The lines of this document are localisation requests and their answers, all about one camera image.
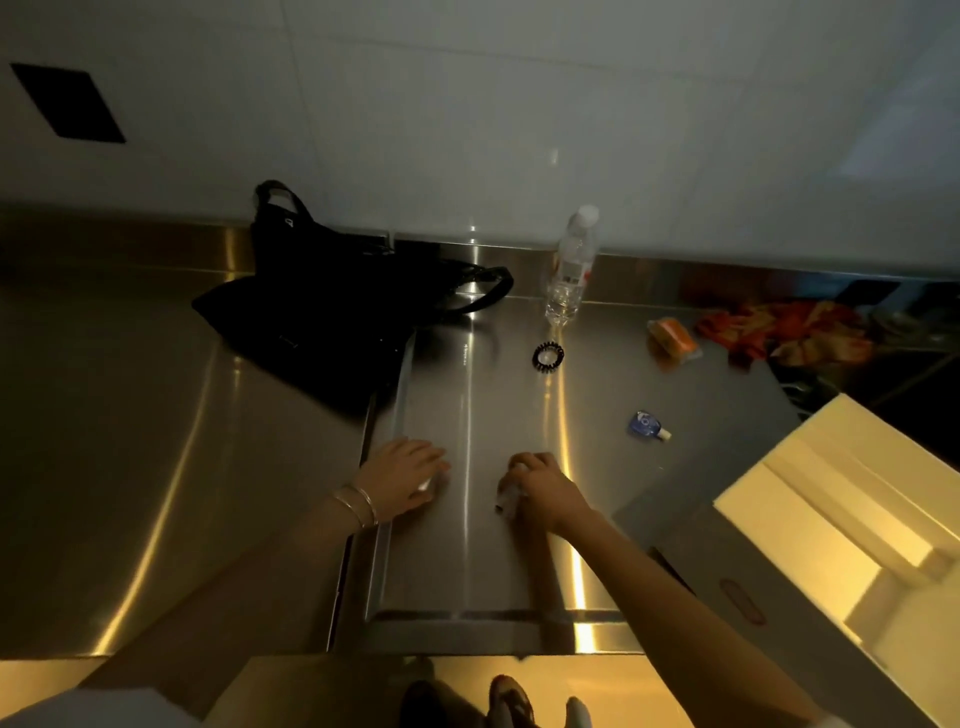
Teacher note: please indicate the person's right forearm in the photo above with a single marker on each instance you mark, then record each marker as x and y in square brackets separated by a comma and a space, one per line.
[675, 622]

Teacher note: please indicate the small blue bottle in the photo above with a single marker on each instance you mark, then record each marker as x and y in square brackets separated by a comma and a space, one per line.
[646, 426]

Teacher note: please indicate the orange snack packet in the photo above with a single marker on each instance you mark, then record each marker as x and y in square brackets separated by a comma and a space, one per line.
[673, 339]

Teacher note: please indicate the white foam box insert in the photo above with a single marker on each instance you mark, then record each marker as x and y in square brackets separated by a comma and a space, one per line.
[847, 525]

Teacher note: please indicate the black wall panel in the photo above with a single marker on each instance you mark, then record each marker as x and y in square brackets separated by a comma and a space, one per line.
[69, 103]

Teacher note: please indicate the person's left hand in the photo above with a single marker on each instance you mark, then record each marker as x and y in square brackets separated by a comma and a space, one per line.
[397, 472]

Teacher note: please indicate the stainless steel recessed lid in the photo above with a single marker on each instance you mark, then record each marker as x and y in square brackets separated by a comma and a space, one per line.
[480, 487]

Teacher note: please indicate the grey cardboard box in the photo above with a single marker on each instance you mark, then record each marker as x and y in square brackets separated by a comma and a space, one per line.
[697, 570]

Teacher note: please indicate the person's right hand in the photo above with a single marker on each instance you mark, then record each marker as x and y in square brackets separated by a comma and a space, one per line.
[547, 495]

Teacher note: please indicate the person's left fingers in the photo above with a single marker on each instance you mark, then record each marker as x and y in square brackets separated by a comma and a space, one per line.
[429, 459]

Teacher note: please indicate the small white cap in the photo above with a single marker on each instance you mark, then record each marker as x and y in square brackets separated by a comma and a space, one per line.
[429, 484]

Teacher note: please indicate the person's right fingers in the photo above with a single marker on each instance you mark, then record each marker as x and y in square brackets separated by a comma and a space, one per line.
[525, 472]

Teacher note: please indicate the small clear bottle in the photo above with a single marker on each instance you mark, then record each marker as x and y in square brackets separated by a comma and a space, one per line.
[510, 496]

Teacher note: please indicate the red brown sneaker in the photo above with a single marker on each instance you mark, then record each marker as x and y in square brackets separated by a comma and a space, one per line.
[512, 703]

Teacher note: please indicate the clear plastic water bottle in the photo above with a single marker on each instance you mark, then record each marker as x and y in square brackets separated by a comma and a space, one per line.
[571, 270]

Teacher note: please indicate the person's left forearm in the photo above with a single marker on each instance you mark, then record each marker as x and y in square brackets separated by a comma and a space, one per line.
[255, 585]

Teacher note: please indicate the black handbag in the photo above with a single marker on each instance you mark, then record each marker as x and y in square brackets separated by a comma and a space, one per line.
[315, 315]

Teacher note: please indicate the red orange patterned cloth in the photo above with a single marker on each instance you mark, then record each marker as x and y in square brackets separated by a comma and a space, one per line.
[795, 330]

